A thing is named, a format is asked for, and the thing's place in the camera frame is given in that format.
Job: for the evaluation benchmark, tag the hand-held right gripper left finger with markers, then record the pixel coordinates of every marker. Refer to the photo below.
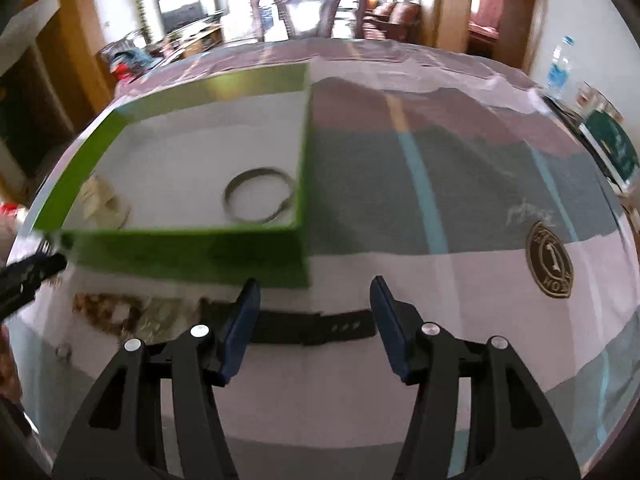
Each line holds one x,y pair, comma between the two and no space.
242,330

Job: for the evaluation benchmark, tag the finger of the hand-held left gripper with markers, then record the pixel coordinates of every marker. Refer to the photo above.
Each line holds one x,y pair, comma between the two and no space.
30,275

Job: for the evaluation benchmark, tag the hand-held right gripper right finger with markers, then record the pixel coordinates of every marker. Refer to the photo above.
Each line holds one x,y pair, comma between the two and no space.
387,325

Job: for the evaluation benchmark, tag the green cardboard box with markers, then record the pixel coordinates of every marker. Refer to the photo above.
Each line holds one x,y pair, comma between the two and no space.
190,255

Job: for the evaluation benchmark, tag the red bag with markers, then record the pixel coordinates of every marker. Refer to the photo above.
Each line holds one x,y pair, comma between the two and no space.
7,208

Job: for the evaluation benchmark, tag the beige hair clip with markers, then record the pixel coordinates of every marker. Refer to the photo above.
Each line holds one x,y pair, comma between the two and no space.
102,202

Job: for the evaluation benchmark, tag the grey and white printed tablecloth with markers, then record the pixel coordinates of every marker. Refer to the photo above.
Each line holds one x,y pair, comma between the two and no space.
500,310

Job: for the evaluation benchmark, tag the silver bangle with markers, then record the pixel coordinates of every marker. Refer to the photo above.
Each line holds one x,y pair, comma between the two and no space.
257,172

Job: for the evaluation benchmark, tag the pile of clothes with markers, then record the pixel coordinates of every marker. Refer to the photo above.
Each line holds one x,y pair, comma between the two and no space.
127,60

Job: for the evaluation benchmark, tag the dark green packet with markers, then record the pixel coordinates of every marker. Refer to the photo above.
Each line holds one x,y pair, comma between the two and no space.
612,142

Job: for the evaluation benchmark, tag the black television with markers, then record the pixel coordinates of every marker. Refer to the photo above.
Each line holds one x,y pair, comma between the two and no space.
181,15

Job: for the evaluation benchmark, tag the clear water bottle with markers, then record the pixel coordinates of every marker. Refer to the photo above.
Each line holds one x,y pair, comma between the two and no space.
559,72

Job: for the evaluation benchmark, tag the brown leather sofa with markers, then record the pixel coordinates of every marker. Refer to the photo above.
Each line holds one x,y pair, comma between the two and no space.
395,17

